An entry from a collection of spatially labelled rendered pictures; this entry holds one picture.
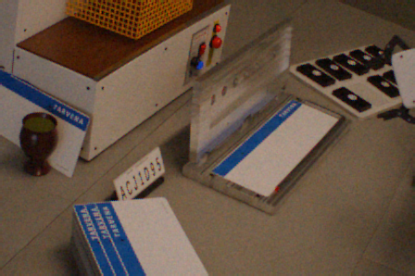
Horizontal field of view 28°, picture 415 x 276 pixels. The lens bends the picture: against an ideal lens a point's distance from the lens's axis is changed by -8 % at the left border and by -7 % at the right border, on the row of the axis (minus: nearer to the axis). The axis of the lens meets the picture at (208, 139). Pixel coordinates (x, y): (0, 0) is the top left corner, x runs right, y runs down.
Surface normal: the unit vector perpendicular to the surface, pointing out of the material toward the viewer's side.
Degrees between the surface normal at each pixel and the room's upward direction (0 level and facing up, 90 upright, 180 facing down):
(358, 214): 0
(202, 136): 83
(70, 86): 90
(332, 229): 0
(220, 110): 83
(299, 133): 0
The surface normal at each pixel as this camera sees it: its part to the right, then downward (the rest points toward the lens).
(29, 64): -0.48, 0.40
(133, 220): 0.16, -0.84
